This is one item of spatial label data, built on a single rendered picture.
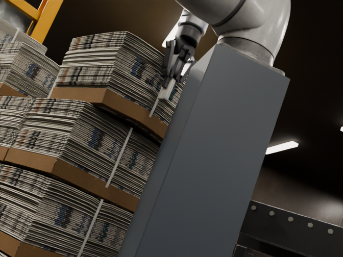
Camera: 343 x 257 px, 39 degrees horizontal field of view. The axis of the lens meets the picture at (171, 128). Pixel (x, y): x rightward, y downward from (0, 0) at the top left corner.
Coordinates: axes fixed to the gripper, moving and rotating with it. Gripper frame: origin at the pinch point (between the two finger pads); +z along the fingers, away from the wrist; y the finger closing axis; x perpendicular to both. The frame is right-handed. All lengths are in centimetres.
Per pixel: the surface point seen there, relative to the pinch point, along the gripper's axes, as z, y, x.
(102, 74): 4.5, 17.1, -8.3
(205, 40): -222, -288, -315
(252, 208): 19, -50, 6
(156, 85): -1.2, 0.1, -5.1
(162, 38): -222, -275, -384
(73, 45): -6.5, 17.4, -31.0
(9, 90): 9, 15, -66
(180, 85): -6.2, -9.0, -5.1
